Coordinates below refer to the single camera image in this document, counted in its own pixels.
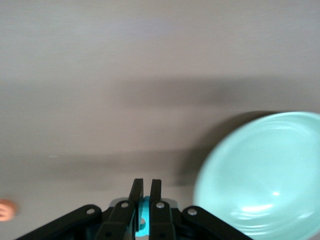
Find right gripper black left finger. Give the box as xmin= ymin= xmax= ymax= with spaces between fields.
xmin=94 ymin=178 xmax=145 ymax=240

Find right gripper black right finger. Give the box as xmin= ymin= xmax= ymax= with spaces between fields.
xmin=149 ymin=179 xmax=177 ymax=240

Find teal foam letter d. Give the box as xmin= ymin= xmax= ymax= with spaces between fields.
xmin=134 ymin=196 xmax=152 ymax=238

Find orange foam letter e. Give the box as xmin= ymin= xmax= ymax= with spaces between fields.
xmin=0 ymin=198 xmax=19 ymax=222

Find mint green plate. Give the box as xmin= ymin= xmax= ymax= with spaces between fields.
xmin=192 ymin=111 xmax=320 ymax=240

